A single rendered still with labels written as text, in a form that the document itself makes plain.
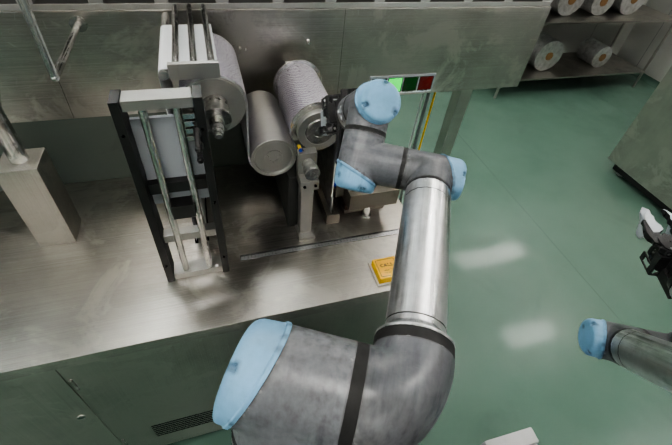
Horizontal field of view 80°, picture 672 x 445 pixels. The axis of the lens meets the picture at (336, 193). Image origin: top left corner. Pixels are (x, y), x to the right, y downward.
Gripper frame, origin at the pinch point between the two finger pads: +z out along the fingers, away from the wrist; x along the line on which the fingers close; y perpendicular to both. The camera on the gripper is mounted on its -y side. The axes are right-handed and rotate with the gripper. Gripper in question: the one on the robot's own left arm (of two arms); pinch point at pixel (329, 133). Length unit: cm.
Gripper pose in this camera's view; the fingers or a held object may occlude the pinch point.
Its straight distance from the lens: 101.1
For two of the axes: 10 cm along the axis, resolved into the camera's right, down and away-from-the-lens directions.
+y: -1.1, -9.9, -0.8
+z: -2.7, -0.4, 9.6
